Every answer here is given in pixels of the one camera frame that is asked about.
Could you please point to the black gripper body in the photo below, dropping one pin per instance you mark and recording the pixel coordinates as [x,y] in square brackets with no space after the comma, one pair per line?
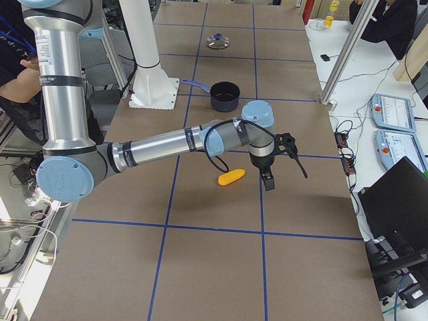
[261,164]

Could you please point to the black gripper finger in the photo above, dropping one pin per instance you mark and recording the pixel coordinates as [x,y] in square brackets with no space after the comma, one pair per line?
[268,181]

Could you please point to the orange corn cob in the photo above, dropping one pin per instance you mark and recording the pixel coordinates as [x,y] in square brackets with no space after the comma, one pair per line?
[230,177]

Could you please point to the dark blue saucepan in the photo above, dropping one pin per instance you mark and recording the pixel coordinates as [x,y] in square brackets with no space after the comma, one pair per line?
[224,95]

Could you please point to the glass pot lid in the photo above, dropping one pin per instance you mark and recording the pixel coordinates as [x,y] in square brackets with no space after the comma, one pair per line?
[217,41]

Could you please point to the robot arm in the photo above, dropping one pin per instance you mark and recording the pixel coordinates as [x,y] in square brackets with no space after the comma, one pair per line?
[76,158]

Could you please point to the small black device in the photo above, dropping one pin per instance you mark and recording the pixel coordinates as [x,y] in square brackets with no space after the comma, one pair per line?
[325,57]

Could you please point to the lower blue teach pendant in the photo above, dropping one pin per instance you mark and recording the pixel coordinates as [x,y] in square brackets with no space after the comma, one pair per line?
[393,145]

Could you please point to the blue teach pendant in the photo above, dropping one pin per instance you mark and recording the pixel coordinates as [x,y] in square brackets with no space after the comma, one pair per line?
[391,112]
[393,145]

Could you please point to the black laptop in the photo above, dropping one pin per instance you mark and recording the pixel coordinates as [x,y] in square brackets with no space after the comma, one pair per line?
[398,202]

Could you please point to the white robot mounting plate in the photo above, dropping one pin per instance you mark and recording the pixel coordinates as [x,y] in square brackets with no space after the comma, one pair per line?
[149,94]

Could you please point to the upper blue teach pendant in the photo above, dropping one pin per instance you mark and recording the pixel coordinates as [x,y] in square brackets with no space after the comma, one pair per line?
[391,112]

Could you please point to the person in black clothes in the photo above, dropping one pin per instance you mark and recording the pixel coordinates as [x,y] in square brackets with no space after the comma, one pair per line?
[20,87]

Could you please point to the white camera pillar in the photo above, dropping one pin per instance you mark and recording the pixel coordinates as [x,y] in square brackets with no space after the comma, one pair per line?
[138,22]

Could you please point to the aluminium frame post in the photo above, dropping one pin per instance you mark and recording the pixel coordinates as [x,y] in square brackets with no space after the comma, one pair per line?
[356,31]

